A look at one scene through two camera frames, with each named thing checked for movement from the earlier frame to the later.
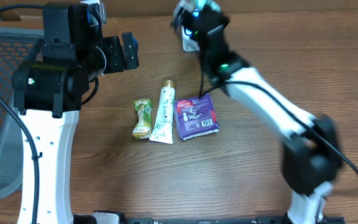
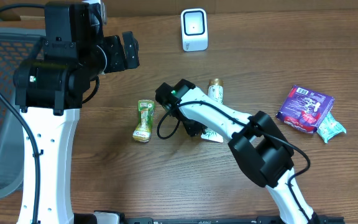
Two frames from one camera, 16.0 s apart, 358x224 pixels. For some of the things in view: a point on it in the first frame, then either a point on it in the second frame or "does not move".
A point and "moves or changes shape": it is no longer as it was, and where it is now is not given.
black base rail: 89,219 does not move
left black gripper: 119,64 does not move
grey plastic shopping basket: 1,49 does not move
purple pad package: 195,117 moves or changes shape
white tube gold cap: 163,131 → 215,88
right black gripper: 225,21 → 196,129
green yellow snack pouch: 142,129 does not move
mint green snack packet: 192,5 moves or changes shape
